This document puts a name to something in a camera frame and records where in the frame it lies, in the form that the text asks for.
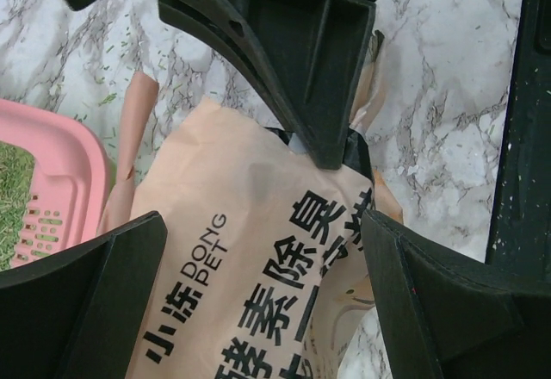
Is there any beige cat litter bag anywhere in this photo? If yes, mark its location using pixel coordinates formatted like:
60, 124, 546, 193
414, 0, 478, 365
98, 32, 403, 378

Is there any pink green litter box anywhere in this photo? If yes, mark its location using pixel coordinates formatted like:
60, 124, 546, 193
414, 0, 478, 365
1, 100, 110, 268

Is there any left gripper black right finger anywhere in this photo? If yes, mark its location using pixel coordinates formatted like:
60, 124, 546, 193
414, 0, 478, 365
361, 210, 550, 378

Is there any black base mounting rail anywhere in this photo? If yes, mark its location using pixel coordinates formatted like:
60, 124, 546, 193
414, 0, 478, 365
486, 0, 550, 281

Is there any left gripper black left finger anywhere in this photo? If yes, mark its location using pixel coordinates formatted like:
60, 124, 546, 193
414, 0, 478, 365
1, 211, 167, 378

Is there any green litter granules pile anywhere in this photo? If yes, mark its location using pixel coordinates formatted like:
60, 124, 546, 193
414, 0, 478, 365
0, 142, 34, 270

